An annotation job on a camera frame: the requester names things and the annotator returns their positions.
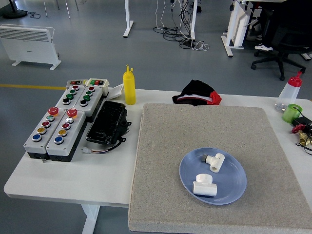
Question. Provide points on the white tee fitting metal end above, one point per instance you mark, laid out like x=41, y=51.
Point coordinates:
x=215, y=162

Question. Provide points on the plain white tee pipe fitting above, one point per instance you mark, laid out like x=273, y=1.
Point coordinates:
x=204, y=189

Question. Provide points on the blue plastic plate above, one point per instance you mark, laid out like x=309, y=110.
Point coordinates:
x=226, y=175

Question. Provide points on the yellow squeeze bottle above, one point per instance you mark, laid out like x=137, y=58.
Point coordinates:
x=129, y=87

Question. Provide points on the grey-brown mat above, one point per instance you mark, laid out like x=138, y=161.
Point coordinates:
x=170, y=158

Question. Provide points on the white plastic part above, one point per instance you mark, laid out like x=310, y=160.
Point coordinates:
x=116, y=91

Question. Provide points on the black red white cloth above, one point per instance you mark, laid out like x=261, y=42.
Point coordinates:
x=197, y=93

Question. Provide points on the black plastic housing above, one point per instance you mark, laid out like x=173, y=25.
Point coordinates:
x=107, y=123

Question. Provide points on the grey four-button control box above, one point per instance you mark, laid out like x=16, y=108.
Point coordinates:
x=89, y=98
x=70, y=96

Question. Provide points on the grey button box emergency stop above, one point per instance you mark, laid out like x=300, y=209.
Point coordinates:
x=39, y=134
x=64, y=135

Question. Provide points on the white desk leg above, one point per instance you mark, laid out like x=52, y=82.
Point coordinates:
x=128, y=19
x=192, y=19

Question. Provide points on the white table leg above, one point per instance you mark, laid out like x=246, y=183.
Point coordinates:
x=90, y=219

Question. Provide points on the clear squeeze bottle red cap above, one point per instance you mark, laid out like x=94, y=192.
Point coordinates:
x=288, y=93

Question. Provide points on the green translucent cup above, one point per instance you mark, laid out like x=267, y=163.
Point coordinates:
x=291, y=112

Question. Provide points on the person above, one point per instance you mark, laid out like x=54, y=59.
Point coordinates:
x=270, y=26

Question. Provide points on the black power adapter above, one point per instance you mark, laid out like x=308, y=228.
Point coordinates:
x=303, y=120

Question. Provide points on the white panel heater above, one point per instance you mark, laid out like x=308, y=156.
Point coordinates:
x=28, y=44

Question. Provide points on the black office chair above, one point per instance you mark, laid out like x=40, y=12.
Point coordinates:
x=285, y=44

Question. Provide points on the black round stand base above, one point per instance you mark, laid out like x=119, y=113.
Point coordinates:
x=14, y=11

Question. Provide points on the cream switch box green red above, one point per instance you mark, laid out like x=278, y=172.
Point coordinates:
x=98, y=84

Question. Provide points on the small grey switch box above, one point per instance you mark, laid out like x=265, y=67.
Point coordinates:
x=74, y=82

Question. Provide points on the white desk frame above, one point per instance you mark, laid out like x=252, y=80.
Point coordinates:
x=235, y=26

